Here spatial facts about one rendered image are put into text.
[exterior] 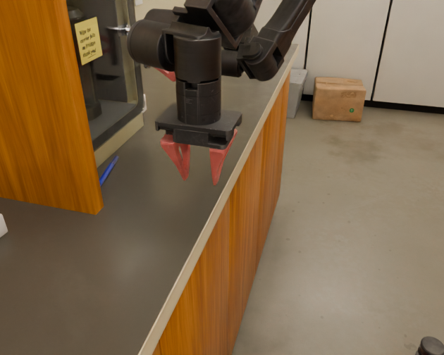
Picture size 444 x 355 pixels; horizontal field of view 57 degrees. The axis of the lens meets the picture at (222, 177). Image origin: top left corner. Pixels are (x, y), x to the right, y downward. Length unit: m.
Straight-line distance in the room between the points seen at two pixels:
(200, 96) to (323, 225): 1.89
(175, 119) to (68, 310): 0.31
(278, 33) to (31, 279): 0.65
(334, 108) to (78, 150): 3.01
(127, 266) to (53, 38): 0.36
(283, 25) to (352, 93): 2.67
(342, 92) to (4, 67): 3.04
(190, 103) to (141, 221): 0.33
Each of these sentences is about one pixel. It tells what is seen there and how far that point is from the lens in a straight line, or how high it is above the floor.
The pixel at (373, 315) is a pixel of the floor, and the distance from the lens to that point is 1.93.
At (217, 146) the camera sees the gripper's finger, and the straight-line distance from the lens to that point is 0.51.
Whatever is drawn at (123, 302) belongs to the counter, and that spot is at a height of 0.94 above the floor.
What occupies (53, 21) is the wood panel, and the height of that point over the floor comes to 1.29.
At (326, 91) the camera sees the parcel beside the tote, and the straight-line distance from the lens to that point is 3.53.
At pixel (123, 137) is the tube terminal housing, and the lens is 1.05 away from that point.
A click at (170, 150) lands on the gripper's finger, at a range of 0.54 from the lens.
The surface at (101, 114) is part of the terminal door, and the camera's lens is 0.93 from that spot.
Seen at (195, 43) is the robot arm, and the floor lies 1.29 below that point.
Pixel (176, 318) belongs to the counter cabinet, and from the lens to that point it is 0.80.
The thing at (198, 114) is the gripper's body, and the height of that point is 1.20.
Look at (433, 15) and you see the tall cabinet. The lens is 3.82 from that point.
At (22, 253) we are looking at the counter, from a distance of 0.76.
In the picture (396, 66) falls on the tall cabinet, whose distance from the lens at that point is 3.88.
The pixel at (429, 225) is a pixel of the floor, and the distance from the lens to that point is 2.54.
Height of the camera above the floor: 1.40
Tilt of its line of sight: 31 degrees down
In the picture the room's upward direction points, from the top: straight up
